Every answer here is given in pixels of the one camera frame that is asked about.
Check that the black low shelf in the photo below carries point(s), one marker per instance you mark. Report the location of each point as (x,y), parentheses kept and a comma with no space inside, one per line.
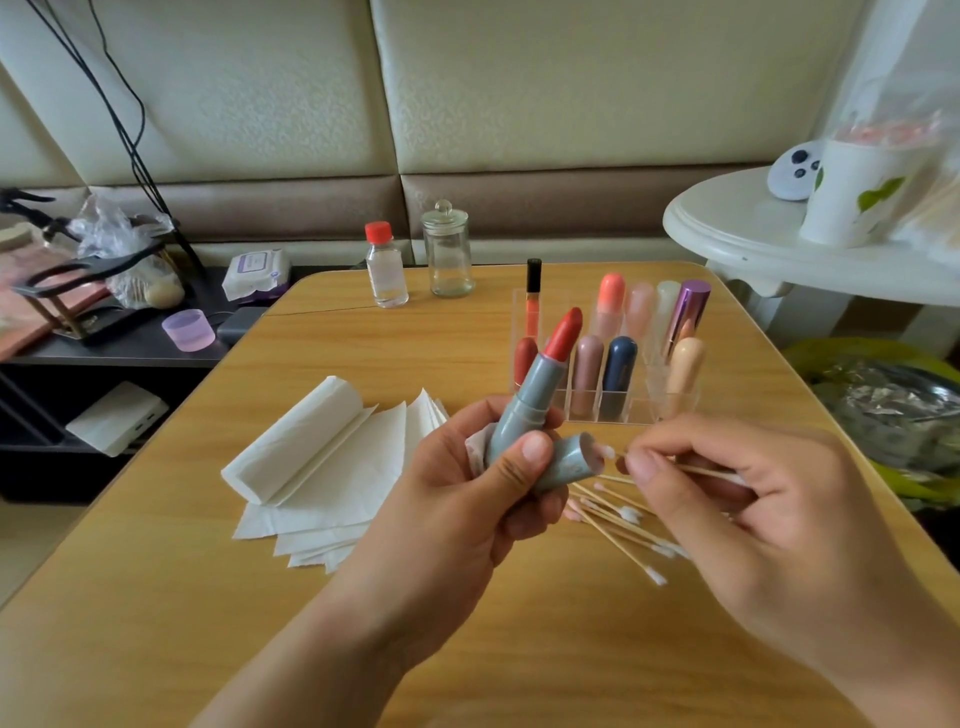
(128,360)

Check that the grey-blue lipstick cap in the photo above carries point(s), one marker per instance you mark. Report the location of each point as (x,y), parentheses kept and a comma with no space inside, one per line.
(575,458)

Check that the stack of white tissues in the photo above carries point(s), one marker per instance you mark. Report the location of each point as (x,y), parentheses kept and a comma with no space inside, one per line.
(323,473)

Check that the white round side table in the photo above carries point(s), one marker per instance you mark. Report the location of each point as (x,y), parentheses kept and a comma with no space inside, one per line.
(735,225)

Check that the yellow-green bin with bag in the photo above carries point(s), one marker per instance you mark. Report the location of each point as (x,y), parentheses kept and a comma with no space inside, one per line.
(893,420)

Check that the red lipstick dusty pink tube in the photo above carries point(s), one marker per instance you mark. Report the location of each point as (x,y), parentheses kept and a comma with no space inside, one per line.
(587,378)

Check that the person's right hand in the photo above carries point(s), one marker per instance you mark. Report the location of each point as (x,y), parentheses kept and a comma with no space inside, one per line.
(795,540)

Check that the pink tray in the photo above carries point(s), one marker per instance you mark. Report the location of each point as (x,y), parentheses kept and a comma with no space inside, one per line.
(30,315)

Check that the white mug green leaf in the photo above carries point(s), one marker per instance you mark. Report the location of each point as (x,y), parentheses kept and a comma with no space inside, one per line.
(855,195)

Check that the small purple plastic cup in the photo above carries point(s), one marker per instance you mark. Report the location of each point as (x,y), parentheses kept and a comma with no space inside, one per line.
(189,332)

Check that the glass jar with lid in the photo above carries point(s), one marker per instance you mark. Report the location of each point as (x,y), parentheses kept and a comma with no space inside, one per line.
(447,255)

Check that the white power bank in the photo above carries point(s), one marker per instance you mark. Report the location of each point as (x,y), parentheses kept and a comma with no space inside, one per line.
(116,419)

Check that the red lipstick navy tube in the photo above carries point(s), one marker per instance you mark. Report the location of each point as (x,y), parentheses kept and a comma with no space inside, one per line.
(618,378)

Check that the crumpled clear plastic bag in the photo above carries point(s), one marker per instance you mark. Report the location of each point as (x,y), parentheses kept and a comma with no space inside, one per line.
(117,225)

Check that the clear bottle red cap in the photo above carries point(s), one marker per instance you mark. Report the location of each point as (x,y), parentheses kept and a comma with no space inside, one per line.
(387,270)

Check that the black clip tool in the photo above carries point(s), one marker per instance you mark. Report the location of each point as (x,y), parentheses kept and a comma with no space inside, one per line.
(23,203)

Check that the beige padded backrest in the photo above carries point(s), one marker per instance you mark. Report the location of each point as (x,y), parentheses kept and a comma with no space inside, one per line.
(600,75)

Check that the person's left forearm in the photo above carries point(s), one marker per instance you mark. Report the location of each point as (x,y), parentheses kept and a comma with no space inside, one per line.
(285,683)

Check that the clear acrylic lipstick organizer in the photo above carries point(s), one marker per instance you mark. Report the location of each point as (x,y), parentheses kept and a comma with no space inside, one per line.
(675,338)

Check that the white tissue sheet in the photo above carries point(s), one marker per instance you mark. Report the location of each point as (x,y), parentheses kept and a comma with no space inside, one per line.
(479,450)

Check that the person's left hand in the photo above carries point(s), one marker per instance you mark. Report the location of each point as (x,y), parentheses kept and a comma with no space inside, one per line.
(443,548)

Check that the wet wipes pack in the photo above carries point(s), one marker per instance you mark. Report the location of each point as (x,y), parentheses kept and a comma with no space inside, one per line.
(257,275)

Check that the red lipstick grey-blue tube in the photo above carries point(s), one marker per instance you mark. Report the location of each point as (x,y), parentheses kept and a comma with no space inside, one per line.
(525,398)

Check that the jar with wooden lid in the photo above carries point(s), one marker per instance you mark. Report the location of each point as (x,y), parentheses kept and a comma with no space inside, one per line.
(12,237)

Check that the white panda figure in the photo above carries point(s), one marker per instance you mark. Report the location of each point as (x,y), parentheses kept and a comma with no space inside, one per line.
(795,171)

